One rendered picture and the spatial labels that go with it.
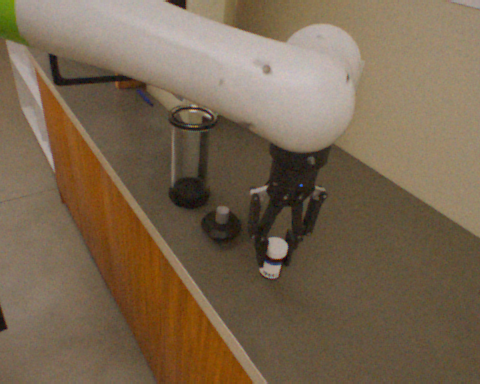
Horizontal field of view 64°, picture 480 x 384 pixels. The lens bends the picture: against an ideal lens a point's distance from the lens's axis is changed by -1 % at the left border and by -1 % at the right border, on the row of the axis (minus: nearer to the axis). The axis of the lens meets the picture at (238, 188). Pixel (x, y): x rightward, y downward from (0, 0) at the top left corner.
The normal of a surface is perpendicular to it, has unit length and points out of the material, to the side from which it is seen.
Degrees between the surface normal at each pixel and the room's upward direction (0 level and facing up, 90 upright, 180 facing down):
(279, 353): 0
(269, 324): 0
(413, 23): 90
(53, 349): 0
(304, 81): 45
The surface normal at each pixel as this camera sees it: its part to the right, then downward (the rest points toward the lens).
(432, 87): -0.82, 0.26
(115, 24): -0.10, 0.20
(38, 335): 0.11, -0.80
